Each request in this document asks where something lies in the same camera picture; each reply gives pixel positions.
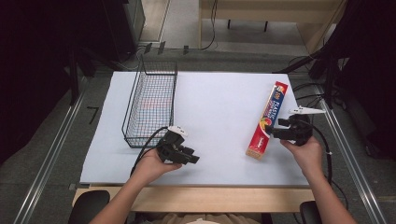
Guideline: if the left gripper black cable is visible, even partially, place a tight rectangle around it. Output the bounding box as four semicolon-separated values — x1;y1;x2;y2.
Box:
129;125;171;177

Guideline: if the person's right hand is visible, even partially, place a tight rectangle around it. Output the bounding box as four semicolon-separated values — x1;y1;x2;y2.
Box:
279;135;325;180

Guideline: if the person's left hand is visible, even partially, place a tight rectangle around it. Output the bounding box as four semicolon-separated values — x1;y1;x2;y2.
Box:
132;148;183;188

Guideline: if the white table mat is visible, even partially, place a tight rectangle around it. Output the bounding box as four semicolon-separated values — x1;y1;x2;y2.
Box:
79;71;310;188

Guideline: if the black chair armrest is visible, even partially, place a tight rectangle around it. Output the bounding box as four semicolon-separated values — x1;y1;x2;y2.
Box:
299;200;323;224
67;189;111;224

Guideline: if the black hanging cable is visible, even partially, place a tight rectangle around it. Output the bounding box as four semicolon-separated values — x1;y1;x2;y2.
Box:
200;0;219;51

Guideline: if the black wire basket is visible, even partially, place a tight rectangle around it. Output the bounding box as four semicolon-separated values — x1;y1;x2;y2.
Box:
120;55;179;149

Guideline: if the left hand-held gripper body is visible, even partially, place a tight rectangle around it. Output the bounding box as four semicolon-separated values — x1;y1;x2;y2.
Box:
155;125;190;165

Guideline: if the metal floor rail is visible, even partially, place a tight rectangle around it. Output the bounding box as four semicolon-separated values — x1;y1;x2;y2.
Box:
12;77;90;224
313;83;389;224

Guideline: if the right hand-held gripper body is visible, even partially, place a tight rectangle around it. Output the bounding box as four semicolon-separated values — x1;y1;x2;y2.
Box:
280;106;327;147

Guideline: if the red and blue wrap box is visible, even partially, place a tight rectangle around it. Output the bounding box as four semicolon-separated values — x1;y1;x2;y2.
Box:
245;80;290;161

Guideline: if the wooden table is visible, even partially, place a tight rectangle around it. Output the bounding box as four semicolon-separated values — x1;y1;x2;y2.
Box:
72;184;316;215

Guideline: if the black stand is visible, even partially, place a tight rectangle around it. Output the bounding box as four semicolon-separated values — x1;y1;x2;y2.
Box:
273;46;344;110

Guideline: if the black floor cable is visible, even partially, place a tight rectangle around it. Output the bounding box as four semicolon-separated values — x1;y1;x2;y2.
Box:
291;81;325;101

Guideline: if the black curtain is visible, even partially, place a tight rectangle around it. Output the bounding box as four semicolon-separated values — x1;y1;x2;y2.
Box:
0;0;106;166
322;0;396;161

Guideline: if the black cabinet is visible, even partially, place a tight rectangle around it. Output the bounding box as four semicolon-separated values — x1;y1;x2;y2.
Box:
102;0;147;63

